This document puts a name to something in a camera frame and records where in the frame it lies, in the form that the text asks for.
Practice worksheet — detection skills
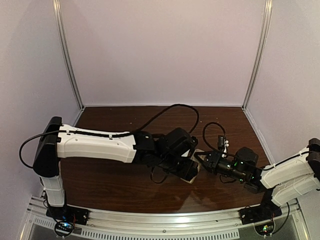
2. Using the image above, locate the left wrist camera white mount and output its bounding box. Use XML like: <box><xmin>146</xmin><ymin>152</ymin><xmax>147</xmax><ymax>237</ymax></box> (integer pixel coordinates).
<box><xmin>181</xmin><ymin>136</ymin><xmax>199</xmax><ymax>157</ymax></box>

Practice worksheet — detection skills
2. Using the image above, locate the aluminium frame post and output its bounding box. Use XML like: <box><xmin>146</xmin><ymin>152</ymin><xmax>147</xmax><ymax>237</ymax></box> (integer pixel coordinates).
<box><xmin>242</xmin><ymin>0</ymin><xmax>273</xmax><ymax>111</ymax></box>
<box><xmin>52</xmin><ymin>0</ymin><xmax>85</xmax><ymax>110</ymax></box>

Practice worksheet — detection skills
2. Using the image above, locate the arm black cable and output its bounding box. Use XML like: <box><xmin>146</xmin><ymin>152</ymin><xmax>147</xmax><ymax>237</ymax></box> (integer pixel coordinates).
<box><xmin>202</xmin><ymin>121</ymin><xmax>311</xmax><ymax>171</ymax></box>
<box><xmin>19</xmin><ymin>103</ymin><xmax>200</xmax><ymax>168</ymax></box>

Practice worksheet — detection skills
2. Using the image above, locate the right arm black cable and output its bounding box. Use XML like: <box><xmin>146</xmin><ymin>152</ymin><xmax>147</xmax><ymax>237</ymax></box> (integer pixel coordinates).
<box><xmin>202</xmin><ymin>121</ymin><xmax>311</xmax><ymax>171</ymax></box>

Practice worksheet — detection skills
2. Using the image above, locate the white remote control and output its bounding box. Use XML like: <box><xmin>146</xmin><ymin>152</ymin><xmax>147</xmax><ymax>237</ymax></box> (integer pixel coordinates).
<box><xmin>181</xmin><ymin>148</ymin><xmax>204</xmax><ymax>184</ymax></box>

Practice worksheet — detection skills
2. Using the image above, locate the left circuit board with LED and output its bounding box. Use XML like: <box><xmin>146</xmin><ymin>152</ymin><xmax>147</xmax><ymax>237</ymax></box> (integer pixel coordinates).
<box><xmin>54</xmin><ymin>221</ymin><xmax>75</xmax><ymax>237</ymax></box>

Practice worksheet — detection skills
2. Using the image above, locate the circuit board with led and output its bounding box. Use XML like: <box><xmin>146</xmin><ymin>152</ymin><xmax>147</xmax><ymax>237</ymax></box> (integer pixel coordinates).
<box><xmin>253</xmin><ymin>221</ymin><xmax>275</xmax><ymax>237</ymax></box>
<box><xmin>54</xmin><ymin>221</ymin><xmax>75</xmax><ymax>237</ymax></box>

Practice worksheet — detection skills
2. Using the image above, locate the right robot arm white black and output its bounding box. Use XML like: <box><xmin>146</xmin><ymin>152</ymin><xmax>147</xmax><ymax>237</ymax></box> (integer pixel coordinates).
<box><xmin>194</xmin><ymin>138</ymin><xmax>320</xmax><ymax>208</ymax></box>

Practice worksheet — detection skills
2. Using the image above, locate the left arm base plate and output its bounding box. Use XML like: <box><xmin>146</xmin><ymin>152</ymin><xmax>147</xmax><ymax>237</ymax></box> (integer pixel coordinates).
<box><xmin>46</xmin><ymin>205</ymin><xmax>89</xmax><ymax>226</ymax></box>

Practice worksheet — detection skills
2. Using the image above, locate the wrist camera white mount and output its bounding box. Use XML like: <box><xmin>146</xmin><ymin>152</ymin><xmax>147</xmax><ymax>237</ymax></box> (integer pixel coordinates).
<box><xmin>217</xmin><ymin>135</ymin><xmax>229</xmax><ymax>153</ymax></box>
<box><xmin>181</xmin><ymin>136</ymin><xmax>199</xmax><ymax>157</ymax></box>

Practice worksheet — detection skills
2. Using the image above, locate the right aluminium frame post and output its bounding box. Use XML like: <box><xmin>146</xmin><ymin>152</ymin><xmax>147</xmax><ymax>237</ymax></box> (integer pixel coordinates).
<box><xmin>242</xmin><ymin>0</ymin><xmax>273</xmax><ymax>111</ymax></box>

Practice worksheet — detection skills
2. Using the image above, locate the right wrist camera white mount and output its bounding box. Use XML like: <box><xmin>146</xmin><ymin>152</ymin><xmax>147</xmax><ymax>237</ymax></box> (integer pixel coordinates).
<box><xmin>217</xmin><ymin>135</ymin><xmax>229</xmax><ymax>153</ymax></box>

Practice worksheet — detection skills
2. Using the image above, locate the left aluminium frame post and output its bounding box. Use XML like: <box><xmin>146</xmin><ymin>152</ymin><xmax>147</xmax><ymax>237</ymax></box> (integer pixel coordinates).
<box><xmin>52</xmin><ymin>0</ymin><xmax>85</xmax><ymax>110</ymax></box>

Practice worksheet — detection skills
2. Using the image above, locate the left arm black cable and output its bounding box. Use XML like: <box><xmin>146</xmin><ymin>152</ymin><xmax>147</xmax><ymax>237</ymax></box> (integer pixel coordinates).
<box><xmin>19</xmin><ymin>103</ymin><xmax>200</xmax><ymax>168</ymax></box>

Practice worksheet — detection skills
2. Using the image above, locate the right circuit board with LED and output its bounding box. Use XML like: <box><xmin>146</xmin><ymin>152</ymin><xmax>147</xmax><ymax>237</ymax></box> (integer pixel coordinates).
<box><xmin>253</xmin><ymin>221</ymin><xmax>275</xmax><ymax>237</ymax></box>

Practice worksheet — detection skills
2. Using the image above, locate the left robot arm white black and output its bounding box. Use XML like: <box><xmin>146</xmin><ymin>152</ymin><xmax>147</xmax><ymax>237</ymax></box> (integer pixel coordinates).
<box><xmin>18</xmin><ymin>116</ymin><xmax>200</xmax><ymax>208</ymax></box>

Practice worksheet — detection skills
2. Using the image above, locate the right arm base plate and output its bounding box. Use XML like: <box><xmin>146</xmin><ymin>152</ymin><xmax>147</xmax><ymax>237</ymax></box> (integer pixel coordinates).
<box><xmin>238</xmin><ymin>205</ymin><xmax>282</xmax><ymax>225</ymax></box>

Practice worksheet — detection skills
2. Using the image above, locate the aluminium front rail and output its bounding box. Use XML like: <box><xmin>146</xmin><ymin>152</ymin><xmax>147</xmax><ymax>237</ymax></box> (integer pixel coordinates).
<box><xmin>17</xmin><ymin>196</ymin><xmax>311</xmax><ymax>240</ymax></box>

